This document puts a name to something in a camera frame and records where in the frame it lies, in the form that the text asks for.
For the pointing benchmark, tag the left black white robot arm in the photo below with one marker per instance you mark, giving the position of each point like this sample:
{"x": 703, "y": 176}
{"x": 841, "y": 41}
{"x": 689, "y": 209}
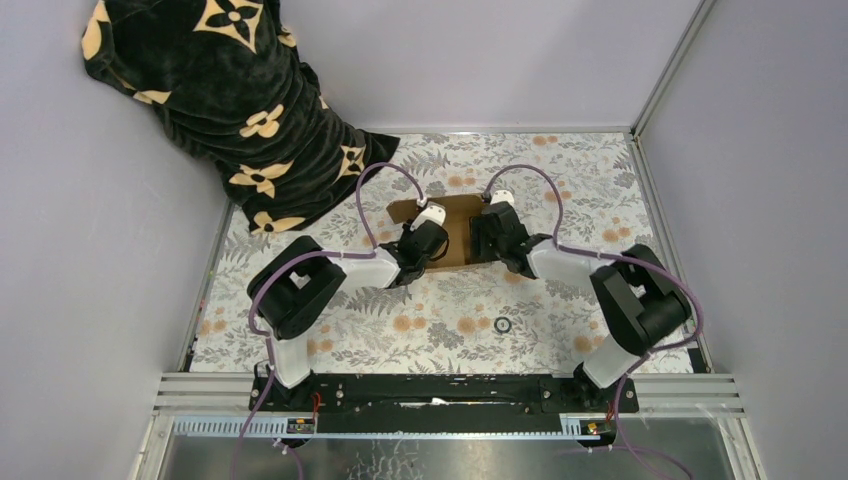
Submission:
{"x": 290, "y": 293}

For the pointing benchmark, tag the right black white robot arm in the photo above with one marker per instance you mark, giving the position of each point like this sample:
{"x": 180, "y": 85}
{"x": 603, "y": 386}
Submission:
{"x": 640, "y": 302}

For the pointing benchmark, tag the brown cardboard box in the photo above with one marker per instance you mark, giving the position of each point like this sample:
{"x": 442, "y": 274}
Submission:
{"x": 459, "y": 211}

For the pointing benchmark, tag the aluminium frame rails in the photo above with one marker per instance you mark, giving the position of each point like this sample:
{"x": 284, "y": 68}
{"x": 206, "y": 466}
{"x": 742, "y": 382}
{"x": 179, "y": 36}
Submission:
{"x": 216, "y": 404}

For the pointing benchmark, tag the black floral plush blanket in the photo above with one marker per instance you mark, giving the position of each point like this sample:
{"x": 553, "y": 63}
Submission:
{"x": 226, "y": 82}

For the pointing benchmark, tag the floral patterned table mat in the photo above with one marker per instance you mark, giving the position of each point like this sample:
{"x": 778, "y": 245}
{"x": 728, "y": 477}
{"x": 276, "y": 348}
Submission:
{"x": 480, "y": 320}

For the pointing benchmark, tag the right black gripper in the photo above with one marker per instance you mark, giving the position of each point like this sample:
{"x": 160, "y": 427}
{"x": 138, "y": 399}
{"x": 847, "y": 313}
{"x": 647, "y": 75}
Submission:
{"x": 478, "y": 235}

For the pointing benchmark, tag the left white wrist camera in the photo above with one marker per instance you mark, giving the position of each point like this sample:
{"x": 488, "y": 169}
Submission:
{"x": 433, "y": 213}

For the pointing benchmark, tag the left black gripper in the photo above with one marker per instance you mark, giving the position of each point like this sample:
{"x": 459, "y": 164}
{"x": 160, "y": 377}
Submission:
{"x": 406, "y": 233}

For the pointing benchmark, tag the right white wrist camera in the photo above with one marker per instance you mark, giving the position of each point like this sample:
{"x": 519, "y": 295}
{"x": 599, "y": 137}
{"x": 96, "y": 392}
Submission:
{"x": 502, "y": 196}

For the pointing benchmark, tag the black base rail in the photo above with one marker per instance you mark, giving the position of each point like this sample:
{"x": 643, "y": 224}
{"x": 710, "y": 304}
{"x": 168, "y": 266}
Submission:
{"x": 440, "y": 404}

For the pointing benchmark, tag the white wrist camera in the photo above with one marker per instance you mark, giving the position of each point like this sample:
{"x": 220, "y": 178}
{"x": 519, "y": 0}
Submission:
{"x": 433, "y": 213}
{"x": 502, "y": 196}

